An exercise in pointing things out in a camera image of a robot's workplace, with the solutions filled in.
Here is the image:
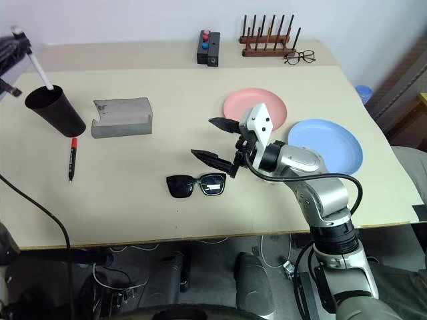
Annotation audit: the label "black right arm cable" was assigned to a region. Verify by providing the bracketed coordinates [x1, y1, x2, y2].
[242, 149, 364, 303]

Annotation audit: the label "black marker with red cap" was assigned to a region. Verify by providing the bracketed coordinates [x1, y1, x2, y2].
[67, 137, 79, 185]

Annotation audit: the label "grey-green trousers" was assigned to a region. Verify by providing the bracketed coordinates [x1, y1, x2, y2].
[390, 145, 427, 221]

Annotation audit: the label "white floor cable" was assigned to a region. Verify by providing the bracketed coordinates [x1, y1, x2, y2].
[259, 235, 292, 268]

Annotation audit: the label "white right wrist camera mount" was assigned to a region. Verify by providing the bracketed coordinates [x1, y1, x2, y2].
[239, 103, 275, 169]

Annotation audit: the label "white marker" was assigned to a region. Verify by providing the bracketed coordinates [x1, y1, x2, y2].
[11, 25, 54, 91]

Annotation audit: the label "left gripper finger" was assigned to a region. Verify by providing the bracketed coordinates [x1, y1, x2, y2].
[0, 79, 23, 98]
[15, 32, 33, 57]

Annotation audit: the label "dark round disc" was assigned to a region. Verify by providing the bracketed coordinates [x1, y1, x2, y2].
[125, 301, 258, 320]

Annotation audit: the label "pink plate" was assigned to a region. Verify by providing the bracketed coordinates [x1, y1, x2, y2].
[222, 87, 288, 133]

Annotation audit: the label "dark rounded grey shape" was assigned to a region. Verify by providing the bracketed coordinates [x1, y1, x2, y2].
[159, 251, 193, 294]
[235, 252, 276, 317]

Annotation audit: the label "blue water bottle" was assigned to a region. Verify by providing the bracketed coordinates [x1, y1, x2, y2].
[354, 85, 374, 105]

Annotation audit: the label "black sunglasses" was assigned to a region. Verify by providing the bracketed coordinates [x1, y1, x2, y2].
[165, 173, 228, 200]

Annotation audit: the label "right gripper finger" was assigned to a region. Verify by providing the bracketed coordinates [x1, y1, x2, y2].
[190, 149, 234, 174]
[208, 117, 240, 135]

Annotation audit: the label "plain black box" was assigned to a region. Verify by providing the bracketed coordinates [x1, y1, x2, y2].
[206, 31, 222, 67]

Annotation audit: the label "blue plate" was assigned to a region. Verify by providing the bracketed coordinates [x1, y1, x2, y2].
[287, 119, 364, 177]

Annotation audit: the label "wooden furniture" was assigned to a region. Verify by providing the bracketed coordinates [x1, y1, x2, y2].
[365, 36, 427, 147]

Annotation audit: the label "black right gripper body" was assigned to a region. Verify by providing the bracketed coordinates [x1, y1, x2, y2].
[229, 128, 260, 179]

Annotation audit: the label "thin-rimmed clear eyeglasses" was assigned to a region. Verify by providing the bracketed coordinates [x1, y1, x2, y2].
[283, 49, 317, 66]

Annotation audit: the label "black cup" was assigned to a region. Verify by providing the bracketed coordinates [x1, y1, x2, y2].
[25, 85, 87, 138]

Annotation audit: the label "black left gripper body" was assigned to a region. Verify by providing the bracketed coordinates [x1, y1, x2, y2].
[0, 35, 24, 78]

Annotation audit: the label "wooden peg plate rack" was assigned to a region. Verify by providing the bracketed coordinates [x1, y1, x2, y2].
[238, 13, 303, 57]

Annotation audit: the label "black flat bar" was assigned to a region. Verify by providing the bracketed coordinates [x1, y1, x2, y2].
[296, 271, 336, 316]

